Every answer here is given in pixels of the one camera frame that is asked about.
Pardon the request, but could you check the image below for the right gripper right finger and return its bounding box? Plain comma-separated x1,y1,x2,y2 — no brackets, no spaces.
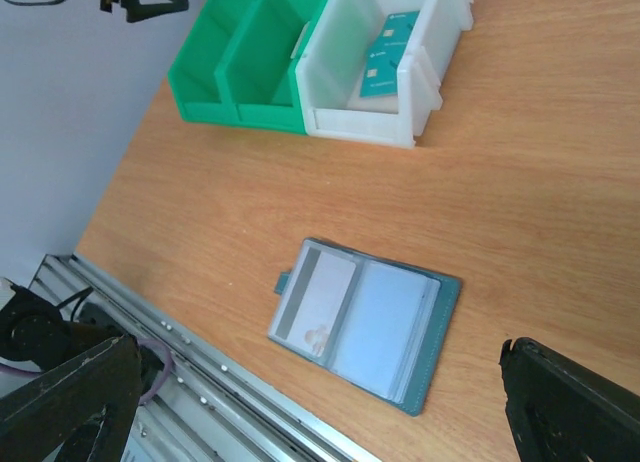
499,337,639,461

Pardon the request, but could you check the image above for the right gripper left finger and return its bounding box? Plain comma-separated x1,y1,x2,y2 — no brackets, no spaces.
1,335,142,461

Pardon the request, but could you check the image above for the teal leather card holder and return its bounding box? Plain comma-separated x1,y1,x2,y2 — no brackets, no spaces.
268,237,462,417

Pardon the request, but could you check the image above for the white card with stripe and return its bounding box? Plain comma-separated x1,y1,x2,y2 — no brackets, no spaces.
270,243,357,359

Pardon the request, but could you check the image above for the teal card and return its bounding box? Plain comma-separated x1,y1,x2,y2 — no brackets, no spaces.
371,11,419,51
360,47,405,98

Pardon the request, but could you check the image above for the teal card in bin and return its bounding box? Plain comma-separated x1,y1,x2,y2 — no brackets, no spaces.
371,11,419,51

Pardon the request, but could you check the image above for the left green bin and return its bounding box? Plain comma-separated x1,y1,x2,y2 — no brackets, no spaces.
168,0,253,125

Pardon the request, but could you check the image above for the green bin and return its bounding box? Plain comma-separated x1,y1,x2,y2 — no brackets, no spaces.
168,0,253,125
216,0,328,134

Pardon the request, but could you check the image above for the middle green bin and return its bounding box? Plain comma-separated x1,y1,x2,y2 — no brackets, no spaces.
216,0,328,134

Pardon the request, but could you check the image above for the white translucent bin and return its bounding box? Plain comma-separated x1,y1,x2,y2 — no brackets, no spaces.
296,0,473,148

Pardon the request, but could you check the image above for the aluminium front rail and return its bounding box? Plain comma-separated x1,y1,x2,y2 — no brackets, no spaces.
30,255,375,461

